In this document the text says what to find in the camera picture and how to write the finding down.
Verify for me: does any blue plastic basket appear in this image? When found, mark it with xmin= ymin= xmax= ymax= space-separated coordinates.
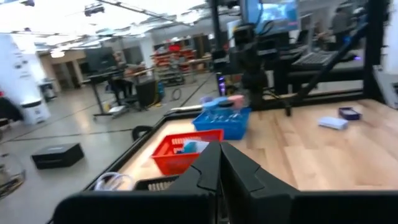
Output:
xmin=192 ymin=107 xmax=252 ymax=141

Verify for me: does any round cable coil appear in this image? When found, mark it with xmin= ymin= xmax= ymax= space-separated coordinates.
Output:
xmin=0 ymin=152 xmax=26 ymax=200

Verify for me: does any black cabinet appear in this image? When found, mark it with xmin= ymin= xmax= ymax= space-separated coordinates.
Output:
xmin=135 ymin=79 xmax=160 ymax=108

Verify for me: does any teal digital timer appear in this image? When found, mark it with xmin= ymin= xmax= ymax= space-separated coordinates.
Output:
xmin=182 ymin=141 xmax=197 ymax=154

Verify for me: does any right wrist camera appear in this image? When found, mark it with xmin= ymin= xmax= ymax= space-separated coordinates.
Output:
xmin=233 ymin=24 xmax=256 ymax=44

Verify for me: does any silver aluminium brace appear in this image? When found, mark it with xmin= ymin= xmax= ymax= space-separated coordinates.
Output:
xmin=373 ymin=65 xmax=398 ymax=109

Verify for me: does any pink capped sand hourglass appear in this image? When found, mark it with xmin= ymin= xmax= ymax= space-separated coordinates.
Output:
xmin=228 ymin=95 xmax=245 ymax=110

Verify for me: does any black clamp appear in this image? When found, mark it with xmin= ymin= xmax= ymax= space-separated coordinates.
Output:
xmin=132 ymin=125 xmax=153 ymax=141

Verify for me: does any black rolling desk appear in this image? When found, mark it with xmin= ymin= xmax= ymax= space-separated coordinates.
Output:
xmin=88 ymin=70 xmax=156 ymax=119

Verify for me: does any black box on floor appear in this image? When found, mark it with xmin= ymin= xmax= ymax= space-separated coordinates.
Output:
xmin=30 ymin=142 xmax=85 ymax=170

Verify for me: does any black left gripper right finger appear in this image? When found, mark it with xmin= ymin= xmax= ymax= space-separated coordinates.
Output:
xmin=220 ymin=141 xmax=398 ymax=224

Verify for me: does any black ceiling spotlight cluster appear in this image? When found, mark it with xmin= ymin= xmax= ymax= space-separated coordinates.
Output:
xmin=83 ymin=2 xmax=106 ymax=17

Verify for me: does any white pillar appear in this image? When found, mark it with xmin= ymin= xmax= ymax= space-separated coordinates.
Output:
xmin=0 ymin=34 xmax=52 ymax=125

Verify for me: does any black monitor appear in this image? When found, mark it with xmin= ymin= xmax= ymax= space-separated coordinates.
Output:
xmin=85 ymin=46 xmax=118 ymax=74

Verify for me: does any black plastic basket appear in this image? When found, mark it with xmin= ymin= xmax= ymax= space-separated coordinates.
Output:
xmin=133 ymin=174 xmax=181 ymax=191

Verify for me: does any dark computer desk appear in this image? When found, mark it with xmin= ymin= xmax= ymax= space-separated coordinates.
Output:
xmin=257 ymin=30 xmax=364 ymax=97

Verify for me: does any black aluminium table frame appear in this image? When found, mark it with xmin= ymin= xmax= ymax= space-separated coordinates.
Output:
xmin=83 ymin=0 xmax=398 ymax=191

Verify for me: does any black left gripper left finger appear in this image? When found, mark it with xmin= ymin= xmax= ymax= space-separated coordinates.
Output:
xmin=52 ymin=141 xmax=221 ymax=224

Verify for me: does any shelf with red bins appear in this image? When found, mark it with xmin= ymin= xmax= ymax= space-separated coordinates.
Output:
xmin=152 ymin=37 xmax=212 ymax=86

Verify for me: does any white and yellow canister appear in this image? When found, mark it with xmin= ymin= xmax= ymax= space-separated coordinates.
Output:
xmin=226 ymin=20 xmax=242 ymax=47

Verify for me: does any red plastic basket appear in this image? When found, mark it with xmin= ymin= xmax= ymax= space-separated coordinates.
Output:
xmin=151 ymin=129 xmax=224 ymax=176

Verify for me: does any black keyboard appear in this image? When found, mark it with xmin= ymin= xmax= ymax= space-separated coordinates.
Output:
xmin=292 ymin=51 xmax=335 ymax=67

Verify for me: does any black monitor stand pole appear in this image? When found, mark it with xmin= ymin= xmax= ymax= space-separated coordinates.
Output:
xmin=210 ymin=0 xmax=225 ymax=60

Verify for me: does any long ceiling light bar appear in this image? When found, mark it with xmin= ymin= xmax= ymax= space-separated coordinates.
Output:
xmin=96 ymin=0 xmax=200 ymax=27

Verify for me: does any large computer monitor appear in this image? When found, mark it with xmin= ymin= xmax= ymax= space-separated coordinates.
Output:
xmin=241 ymin=0 xmax=299 ymax=34

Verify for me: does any black digital clock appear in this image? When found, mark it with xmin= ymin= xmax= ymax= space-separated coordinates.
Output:
xmin=338 ymin=106 xmax=362 ymax=121

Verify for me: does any white cable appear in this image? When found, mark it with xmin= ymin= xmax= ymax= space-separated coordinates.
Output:
xmin=93 ymin=172 xmax=136 ymax=191

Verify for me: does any person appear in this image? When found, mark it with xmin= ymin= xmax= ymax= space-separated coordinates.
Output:
xmin=331 ymin=6 xmax=352 ymax=43

